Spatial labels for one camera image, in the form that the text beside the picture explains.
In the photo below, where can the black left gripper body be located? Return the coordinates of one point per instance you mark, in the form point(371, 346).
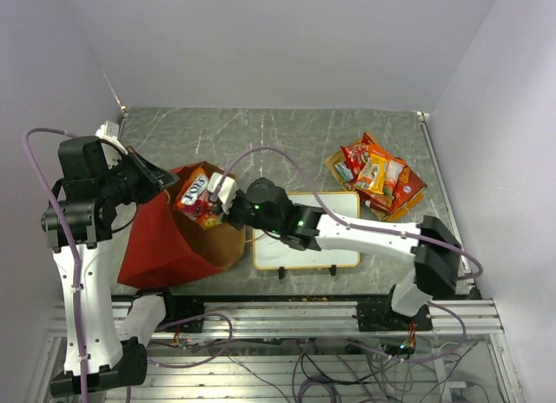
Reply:
point(129, 179)

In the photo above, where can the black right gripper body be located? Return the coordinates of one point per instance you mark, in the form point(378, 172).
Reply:
point(241, 212)

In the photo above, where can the orange fruit candy bag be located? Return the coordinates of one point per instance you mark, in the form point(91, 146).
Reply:
point(194, 202)

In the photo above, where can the red paper bag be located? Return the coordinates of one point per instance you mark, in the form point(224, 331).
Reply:
point(167, 249)

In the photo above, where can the green red candy bag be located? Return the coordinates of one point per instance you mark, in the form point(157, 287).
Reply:
point(344, 171)

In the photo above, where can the red orange snack bag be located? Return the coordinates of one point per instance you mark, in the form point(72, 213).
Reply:
point(356, 155)

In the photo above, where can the small yellow snack packet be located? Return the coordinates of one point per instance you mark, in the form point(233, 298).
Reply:
point(372, 178)

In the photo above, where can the orange white snack packet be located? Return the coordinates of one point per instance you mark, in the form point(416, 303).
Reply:
point(389, 170)

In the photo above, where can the tan teal chips bag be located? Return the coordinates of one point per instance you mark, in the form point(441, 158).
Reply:
point(330, 162)

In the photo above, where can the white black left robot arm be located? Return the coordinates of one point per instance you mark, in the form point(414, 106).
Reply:
point(99, 174)

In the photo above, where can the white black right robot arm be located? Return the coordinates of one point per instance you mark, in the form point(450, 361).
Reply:
point(428, 245)

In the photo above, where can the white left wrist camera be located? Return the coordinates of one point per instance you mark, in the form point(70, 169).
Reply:
point(109, 132)

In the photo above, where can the aluminium frame base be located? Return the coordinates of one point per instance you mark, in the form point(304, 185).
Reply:
point(322, 349)

